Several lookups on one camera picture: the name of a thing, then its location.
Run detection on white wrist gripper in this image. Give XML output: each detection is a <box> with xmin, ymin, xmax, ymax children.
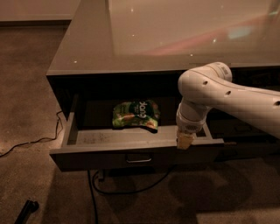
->
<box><xmin>176</xmin><ymin>110</ymin><xmax>206</xmax><ymax>150</ymax></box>

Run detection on dark drawer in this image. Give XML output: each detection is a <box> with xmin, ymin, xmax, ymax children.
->
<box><xmin>207</xmin><ymin>118</ymin><xmax>278</xmax><ymax>143</ymax></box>
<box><xmin>215</xmin><ymin>141</ymin><xmax>280</xmax><ymax>161</ymax></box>
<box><xmin>50</xmin><ymin>95</ymin><xmax>224</xmax><ymax>172</ymax></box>

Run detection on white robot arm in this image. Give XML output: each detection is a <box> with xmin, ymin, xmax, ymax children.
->
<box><xmin>176</xmin><ymin>62</ymin><xmax>280</xmax><ymax>150</ymax></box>

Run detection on dark drawer cabinet glossy top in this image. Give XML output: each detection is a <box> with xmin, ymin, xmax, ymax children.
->
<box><xmin>45</xmin><ymin>0</ymin><xmax>280</xmax><ymax>183</ymax></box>

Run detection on green snack bag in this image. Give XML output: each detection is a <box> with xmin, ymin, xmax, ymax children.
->
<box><xmin>112</xmin><ymin>100</ymin><xmax>160</xmax><ymax>132</ymax></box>

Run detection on black tool on floor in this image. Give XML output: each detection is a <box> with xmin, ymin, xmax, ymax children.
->
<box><xmin>14</xmin><ymin>199</ymin><xmax>39</xmax><ymax>224</ymax></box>

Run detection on thick black floor cable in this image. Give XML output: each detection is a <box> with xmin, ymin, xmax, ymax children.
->
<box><xmin>87</xmin><ymin>170</ymin><xmax>100</xmax><ymax>224</ymax></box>

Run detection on thin black floor cable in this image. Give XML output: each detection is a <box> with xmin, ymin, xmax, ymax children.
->
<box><xmin>0</xmin><ymin>109</ymin><xmax>65</xmax><ymax>158</ymax></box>

